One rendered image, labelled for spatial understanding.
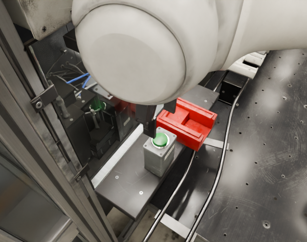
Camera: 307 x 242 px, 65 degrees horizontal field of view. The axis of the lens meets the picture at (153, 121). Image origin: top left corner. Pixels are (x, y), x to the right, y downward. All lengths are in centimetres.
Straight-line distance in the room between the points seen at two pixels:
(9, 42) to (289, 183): 99
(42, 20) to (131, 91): 22
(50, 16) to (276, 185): 93
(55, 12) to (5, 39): 7
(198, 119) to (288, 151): 49
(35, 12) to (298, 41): 28
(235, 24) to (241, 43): 2
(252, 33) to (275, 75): 130
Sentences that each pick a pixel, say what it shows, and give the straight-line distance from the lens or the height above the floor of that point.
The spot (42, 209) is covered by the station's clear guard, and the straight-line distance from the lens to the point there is 62.
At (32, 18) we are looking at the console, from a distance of 35.
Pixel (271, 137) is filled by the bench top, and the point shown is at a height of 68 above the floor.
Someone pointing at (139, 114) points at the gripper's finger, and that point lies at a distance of 45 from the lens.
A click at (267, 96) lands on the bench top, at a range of 135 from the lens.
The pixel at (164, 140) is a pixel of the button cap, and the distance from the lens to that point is 62.
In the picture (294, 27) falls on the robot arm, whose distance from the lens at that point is 21.
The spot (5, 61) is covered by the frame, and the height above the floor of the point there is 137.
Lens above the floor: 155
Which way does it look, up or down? 51 degrees down
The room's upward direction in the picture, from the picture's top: straight up
